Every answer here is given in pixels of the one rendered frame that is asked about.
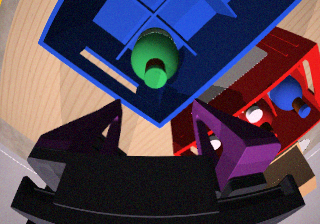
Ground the blue bottle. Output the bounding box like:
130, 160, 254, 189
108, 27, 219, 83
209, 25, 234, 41
267, 75, 310, 118

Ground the blue plastic crate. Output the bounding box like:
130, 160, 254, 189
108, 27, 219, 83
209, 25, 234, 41
38, 0, 302, 128

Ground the dark red crate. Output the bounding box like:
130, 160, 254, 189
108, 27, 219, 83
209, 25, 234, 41
170, 26, 320, 156

